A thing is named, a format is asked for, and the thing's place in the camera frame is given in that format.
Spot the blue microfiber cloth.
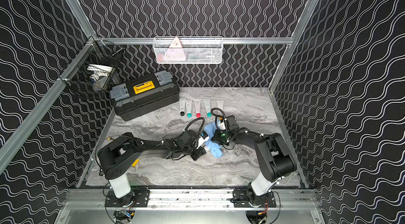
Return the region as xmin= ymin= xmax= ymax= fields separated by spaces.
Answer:
xmin=203 ymin=122 xmax=223 ymax=158

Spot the white tube teal cap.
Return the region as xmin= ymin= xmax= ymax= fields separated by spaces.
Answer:
xmin=204 ymin=98 xmax=212 ymax=117

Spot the white tube green cap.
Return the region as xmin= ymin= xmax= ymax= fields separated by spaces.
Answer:
xmin=186 ymin=99 xmax=193 ymax=118

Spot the white tube black cap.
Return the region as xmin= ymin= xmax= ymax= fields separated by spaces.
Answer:
xmin=179 ymin=98 xmax=186 ymax=116

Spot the white tube pink cap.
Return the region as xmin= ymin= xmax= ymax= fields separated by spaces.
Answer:
xmin=194 ymin=99 xmax=201 ymax=118

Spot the white tube orange cap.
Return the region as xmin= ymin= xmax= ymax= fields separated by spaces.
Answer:
xmin=217 ymin=100 xmax=224 ymax=111

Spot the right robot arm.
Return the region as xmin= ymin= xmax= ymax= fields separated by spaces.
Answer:
xmin=212 ymin=116 xmax=297 ymax=197

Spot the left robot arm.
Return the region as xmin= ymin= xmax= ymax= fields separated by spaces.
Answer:
xmin=97 ymin=130 xmax=206 ymax=199

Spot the yellow marker pen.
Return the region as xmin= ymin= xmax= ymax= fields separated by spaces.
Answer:
xmin=132 ymin=159 xmax=140 ymax=167

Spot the black toolbox yellow latch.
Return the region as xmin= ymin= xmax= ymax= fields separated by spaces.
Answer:
xmin=110 ymin=71 xmax=180 ymax=121

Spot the pink triangle item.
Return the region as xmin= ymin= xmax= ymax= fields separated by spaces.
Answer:
xmin=163 ymin=37 xmax=186 ymax=62

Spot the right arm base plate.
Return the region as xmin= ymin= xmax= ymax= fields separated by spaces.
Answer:
xmin=230 ymin=189 xmax=277 ymax=208

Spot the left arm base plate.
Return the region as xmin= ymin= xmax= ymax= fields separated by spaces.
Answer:
xmin=104 ymin=190 xmax=150 ymax=208

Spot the clear wall basket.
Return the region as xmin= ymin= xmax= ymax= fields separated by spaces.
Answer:
xmin=153 ymin=36 xmax=224 ymax=65

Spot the black wire basket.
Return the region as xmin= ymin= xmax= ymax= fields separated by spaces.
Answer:
xmin=61 ymin=40 xmax=125 ymax=99

